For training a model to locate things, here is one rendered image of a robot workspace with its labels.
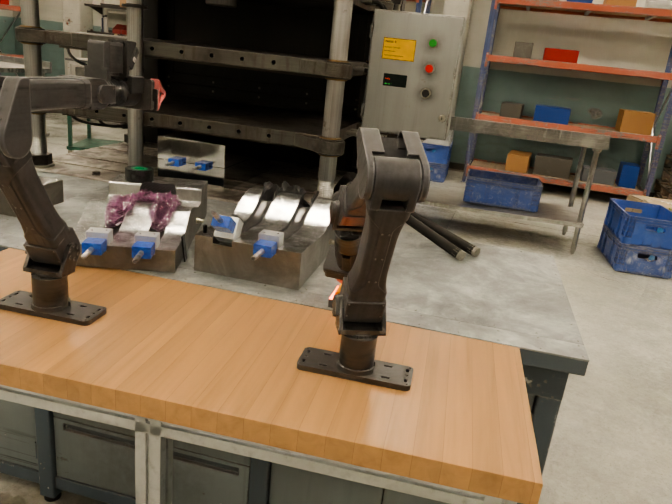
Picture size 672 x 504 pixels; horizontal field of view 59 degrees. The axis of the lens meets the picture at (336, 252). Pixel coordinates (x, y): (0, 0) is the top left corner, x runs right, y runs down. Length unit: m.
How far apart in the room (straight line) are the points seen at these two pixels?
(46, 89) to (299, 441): 0.71
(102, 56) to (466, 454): 0.97
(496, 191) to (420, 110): 2.96
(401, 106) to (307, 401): 1.34
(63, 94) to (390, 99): 1.22
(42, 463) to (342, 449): 1.22
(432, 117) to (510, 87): 5.79
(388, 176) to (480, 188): 4.18
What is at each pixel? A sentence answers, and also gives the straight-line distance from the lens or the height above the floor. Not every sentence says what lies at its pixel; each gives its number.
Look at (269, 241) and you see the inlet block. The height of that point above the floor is 0.90.
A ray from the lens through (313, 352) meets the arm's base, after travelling 1.09.
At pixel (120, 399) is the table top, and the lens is 1.00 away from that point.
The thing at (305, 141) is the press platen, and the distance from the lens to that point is 2.08.
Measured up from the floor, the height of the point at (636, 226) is 0.36.
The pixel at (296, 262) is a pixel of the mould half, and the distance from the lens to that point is 1.34.
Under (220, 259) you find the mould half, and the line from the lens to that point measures 1.41.
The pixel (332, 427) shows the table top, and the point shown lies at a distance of 0.92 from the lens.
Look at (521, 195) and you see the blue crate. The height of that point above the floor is 0.38.
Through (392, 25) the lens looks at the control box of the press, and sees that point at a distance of 2.11.
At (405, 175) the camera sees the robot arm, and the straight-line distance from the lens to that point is 0.83.
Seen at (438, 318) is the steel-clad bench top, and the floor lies 0.80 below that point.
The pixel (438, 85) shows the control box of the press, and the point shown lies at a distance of 2.09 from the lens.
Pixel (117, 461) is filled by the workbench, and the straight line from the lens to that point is 1.83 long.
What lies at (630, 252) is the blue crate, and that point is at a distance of 4.81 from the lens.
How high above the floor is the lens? 1.33
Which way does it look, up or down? 19 degrees down
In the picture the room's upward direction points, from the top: 6 degrees clockwise
